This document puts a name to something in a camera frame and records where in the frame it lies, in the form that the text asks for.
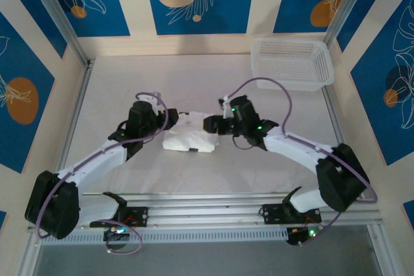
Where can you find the aluminium table side rail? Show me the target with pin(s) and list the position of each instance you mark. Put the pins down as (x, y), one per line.
(74, 111)
(339, 133)

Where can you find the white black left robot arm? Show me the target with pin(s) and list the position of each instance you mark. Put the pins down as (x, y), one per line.
(93, 159)

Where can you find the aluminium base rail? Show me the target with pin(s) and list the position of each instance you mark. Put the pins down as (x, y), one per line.
(200, 211)

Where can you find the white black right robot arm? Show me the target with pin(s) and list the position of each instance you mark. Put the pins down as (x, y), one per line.
(291, 150)

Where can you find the white plastic mesh basket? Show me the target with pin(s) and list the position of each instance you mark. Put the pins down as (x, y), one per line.
(284, 62)

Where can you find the black controller board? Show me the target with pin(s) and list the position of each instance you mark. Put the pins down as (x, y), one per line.
(116, 238)
(299, 235)

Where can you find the white t-shirt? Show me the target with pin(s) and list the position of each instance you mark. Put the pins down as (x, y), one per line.
(191, 137)

